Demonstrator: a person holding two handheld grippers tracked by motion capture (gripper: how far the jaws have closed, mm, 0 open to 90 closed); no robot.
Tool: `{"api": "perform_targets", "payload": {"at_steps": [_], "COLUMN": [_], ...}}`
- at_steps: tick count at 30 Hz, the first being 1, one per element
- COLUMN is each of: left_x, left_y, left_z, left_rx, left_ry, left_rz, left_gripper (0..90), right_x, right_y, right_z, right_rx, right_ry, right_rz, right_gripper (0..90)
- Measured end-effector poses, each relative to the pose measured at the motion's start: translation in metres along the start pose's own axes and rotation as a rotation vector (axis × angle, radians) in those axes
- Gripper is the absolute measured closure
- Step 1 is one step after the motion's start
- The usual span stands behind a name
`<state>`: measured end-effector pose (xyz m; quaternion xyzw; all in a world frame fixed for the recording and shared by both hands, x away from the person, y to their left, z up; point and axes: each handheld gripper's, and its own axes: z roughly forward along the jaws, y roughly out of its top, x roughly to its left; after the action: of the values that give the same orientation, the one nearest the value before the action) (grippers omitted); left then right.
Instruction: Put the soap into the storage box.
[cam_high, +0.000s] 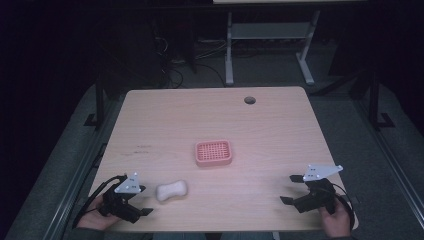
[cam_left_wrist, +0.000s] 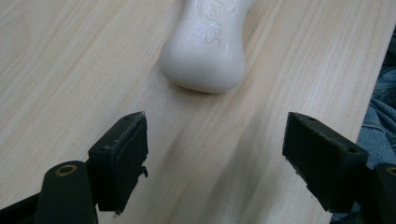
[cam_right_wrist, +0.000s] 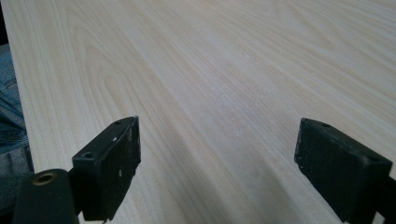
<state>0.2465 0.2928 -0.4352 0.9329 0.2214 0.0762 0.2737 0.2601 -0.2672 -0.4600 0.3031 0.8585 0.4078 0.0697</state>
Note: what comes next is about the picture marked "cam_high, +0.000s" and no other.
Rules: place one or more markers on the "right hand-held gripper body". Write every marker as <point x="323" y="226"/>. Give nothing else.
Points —
<point x="315" y="198"/>

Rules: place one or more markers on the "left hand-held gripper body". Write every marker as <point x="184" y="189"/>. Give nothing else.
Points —
<point x="116" y="203"/>

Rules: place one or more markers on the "person's left hand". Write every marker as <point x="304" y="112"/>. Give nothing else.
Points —
<point x="95" y="216"/>

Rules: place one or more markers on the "person's right hand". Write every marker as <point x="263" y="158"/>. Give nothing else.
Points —
<point x="335" y="221"/>

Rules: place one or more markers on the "white soap bar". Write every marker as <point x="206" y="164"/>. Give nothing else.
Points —
<point x="171" y="191"/>

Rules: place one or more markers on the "pink slotted soap dish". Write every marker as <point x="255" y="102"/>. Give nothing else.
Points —
<point x="213" y="153"/>

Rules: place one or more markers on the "black metal stand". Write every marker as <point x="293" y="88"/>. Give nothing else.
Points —
<point x="375" y="100"/>
<point x="99" y="103"/>

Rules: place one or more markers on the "white metal table frame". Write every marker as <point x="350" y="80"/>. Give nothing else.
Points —
<point x="270" y="31"/>

